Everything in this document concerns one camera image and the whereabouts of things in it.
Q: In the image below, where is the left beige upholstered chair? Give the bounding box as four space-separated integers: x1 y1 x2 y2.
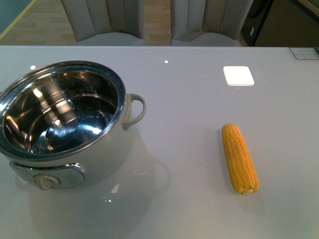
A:
61 0 145 46

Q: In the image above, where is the right beige upholstered chair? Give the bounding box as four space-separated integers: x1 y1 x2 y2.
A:
170 0 253 47

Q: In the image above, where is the table corner label sticker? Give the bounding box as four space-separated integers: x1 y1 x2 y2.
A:
290 47 319 60

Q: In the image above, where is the white electric cooking pot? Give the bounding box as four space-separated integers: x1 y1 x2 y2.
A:
0 61 146 191

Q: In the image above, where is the beige upholstered chair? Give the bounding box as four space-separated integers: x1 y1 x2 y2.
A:
61 0 145 46
170 0 253 47

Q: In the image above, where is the brown sofa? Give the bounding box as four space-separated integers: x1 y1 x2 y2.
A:
255 0 319 47

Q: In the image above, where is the yellow corn cob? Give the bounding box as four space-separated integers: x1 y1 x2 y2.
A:
222 123 260 196

